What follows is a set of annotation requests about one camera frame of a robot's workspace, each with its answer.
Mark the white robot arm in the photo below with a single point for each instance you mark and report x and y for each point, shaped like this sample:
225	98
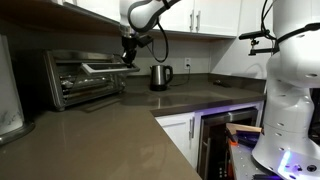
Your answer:
293	70

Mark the black under-counter beverage cooler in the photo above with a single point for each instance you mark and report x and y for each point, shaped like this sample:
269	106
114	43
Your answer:
213	149

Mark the small dark countertop object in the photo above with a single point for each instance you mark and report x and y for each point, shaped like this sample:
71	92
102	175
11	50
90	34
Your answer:
222	84

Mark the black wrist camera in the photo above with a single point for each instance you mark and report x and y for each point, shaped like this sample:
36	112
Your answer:
144	40

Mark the white wall outlet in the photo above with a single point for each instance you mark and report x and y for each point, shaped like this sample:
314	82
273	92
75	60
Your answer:
187	63

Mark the perforated metal robot table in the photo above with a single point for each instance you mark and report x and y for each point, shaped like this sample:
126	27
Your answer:
244	166

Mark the toaster oven glass door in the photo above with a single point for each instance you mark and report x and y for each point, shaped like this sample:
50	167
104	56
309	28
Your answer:
108	68

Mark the wooden board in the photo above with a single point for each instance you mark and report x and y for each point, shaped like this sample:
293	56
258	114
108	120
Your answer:
234	127

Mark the stainless steel electric kettle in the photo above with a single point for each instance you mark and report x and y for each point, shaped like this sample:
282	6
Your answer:
161	75

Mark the silver toaster oven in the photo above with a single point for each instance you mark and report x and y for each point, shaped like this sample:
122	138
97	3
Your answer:
69	84

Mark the white upper cabinets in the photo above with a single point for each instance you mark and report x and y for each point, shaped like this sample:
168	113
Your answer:
216	17

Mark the white marbled canister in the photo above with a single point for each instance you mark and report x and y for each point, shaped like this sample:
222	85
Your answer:
13	125

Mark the white lower cabinet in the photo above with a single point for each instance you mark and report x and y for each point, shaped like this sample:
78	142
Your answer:
184	128

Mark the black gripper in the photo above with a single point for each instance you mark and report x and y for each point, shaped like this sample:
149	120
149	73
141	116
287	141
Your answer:
129	44

